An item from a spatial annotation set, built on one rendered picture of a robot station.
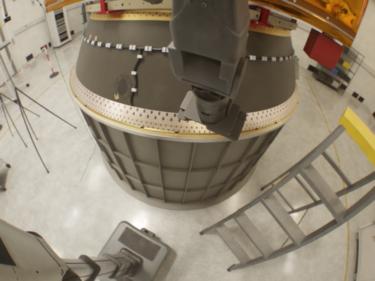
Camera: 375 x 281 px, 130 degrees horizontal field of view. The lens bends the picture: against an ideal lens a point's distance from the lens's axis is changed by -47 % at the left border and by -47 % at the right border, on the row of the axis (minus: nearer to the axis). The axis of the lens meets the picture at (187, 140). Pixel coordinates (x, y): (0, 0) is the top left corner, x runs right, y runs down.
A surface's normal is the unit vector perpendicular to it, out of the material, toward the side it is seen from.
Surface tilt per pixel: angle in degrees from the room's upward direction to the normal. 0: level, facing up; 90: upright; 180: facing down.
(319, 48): 90
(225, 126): 30
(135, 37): 62
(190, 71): 99
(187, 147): 90
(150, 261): 0
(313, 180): 0
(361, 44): 90
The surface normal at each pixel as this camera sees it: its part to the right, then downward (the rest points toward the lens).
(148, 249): 0.08, -0.62
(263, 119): 0.32, 0.06
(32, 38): 0.95, 0.29
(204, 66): -0.42, 0.58
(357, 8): -0.30, 0.74
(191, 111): -0.15, -0.19
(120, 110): -0.16, 0.05
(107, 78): -0.35, 0.32
